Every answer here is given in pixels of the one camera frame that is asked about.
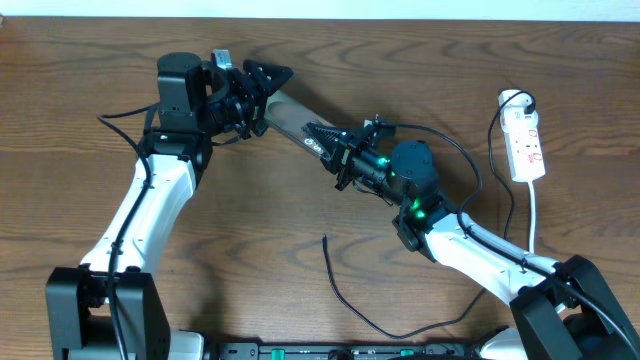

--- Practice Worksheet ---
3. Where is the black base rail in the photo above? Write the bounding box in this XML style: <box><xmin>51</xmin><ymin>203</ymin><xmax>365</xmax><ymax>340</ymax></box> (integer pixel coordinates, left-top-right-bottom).
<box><xmin>203</xmin><ymin>342</ymin><xmax>479</xmax><ymax>360</ymax></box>

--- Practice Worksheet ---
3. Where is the white power strip cord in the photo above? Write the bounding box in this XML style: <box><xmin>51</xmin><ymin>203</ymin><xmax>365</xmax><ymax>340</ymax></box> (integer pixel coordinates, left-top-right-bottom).
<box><xmin>527</xmin><ymin>180</ymin><xmax>537</xmax><ymax>255</ymax></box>

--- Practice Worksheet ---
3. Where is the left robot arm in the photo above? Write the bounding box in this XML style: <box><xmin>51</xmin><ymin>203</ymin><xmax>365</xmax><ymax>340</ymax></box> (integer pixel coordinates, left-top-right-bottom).
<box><xmin>45</xmin><ymin>49</ymin><xmax>293</xmax><ymax>359</ymax></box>

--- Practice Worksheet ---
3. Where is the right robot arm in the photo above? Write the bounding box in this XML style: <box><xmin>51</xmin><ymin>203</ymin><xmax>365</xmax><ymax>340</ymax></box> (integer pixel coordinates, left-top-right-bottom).
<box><xmin>303</xmin><ymin>121</ymin><xmax>639</xmax><ymax>359</ymax></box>

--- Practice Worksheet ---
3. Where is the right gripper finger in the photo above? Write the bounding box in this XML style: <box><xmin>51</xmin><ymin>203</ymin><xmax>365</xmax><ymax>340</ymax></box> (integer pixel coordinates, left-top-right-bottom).
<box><xmin>303</xmin><ymin>122</ymin><xmax>370</xmax><ymax>153</ymax></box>
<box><xmin>320</xmin><ymin>150</ymin><xmax>340</xmax><ymax>174</ymax></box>

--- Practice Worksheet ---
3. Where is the white power strip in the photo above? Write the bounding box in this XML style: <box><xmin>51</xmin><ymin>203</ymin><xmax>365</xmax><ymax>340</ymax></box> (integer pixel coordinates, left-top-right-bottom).
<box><xmin>498</xmin><ymin>89</ymin><xmax>546</xmax><ymax>183</ymax></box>

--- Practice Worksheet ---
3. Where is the black charging cable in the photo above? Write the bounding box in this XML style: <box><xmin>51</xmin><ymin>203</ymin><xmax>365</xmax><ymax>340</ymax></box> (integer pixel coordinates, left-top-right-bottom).
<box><xmin>321</xmin><ymin>90</ymin><xmax>537</xmax><ymax>340</ymax></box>

